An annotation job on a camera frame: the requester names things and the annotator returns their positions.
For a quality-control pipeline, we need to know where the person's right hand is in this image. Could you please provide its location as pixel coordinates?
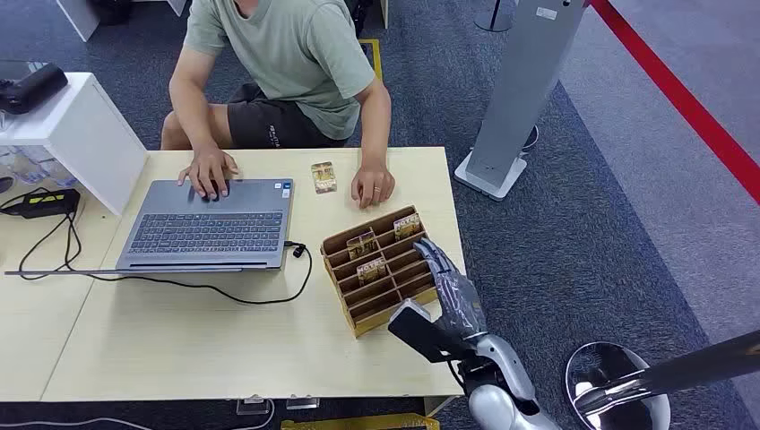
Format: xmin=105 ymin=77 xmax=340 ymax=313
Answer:
xmin=177 ymin=146 xmax=240 ymax=202

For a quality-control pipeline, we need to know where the person's left hand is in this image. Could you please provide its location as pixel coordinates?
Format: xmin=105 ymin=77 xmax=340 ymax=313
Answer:
xmin=350 ymin=165 xmax=397 ymax=210

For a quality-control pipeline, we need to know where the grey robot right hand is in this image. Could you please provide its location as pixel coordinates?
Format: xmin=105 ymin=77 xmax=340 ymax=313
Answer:
xmin=412 ymin=238 xmax=489 ymax=342

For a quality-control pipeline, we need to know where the gold printed card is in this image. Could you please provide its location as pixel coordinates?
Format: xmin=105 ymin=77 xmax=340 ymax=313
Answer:
xmin=346 ymin=231 xmax=379 ymax=261
xmin=356 ymin=258 xmax=388 ymax=286
xmin=393 ymin=213 xmax=423 ymax=242
xmin=310 ymin=161 xmax=339 ymax=195

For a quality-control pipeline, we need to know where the cardboard card holder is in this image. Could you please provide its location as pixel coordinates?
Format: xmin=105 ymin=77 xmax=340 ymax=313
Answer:
xmin=319 ymin=205 xmax=445 ymax=340

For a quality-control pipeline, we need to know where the person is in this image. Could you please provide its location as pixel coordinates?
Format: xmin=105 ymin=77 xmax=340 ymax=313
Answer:
xmin=160 ymin=0 xmax=397 ymax=210

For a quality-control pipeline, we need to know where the grey laptop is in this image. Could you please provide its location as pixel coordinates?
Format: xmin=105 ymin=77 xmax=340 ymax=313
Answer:
xmin=4 ymin=177 xmax=296 ymax=278

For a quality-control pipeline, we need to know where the white cabinet box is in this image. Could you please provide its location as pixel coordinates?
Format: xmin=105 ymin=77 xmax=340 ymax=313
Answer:
xmin=0 ymin=72 xmax=150 ymax=217

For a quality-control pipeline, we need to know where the chrome round stand base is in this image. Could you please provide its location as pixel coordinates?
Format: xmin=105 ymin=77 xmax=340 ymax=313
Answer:
xmin=564 ymin=341 xmax=673 ymax=430

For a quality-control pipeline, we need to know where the black power adapter yellow label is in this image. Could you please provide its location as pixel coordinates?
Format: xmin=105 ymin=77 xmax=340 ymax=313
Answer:
xmin=1 ymin=188 xmax=82 ymax=220

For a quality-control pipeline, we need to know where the clear plastic packaging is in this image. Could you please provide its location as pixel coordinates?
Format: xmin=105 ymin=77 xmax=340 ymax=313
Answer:
xmin=0 ymin=145 xmax=80 ymax=190

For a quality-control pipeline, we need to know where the grey kiosk stand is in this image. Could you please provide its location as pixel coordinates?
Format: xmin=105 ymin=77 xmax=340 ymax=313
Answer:
xmin=453 ymin=0 xmax=590 ymax=202

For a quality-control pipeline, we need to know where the black handheld device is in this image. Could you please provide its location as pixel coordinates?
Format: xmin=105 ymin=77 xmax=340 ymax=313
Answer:
xmin=0 ymin=62 xmax=70 ymax=116

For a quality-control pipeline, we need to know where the white furniture panel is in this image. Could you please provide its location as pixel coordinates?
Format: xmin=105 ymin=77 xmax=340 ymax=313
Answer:
xmin=56 ymin=0 xmax=102 ymax=43

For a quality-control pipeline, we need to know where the round dark pole base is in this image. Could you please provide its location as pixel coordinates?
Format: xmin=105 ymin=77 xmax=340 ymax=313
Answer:
xmin=473 ymin=0 xmax=519 ymax=33

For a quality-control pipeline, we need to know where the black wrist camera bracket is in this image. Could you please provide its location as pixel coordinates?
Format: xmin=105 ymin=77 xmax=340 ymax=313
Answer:
xmin=387 ymin=298 xmax=471 ymax=365

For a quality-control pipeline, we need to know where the yellow metal frame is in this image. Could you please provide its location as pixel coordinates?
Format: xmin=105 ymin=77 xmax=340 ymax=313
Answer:
xmin=358 ymin=38 xmax=384 ymax=83

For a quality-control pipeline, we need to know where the black laptop charger cable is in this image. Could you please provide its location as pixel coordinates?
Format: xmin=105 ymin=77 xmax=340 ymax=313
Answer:
xmin=17 ymin=211 xmax=315 ymax=307

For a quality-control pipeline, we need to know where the yellow floor bracket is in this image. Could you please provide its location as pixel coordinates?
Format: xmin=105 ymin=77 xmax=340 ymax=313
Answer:
xmin=280 ymin=413 xmax=441 ymax=430

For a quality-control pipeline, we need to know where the black mains cable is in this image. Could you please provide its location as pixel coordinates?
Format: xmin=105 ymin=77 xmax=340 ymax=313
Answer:
xmin=0 ymin=187 xmax=52 ymax=211

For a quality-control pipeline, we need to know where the white cable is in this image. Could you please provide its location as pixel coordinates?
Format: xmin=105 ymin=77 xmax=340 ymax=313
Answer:
xmin=0 ymin=399 xmax=278 ymax=430

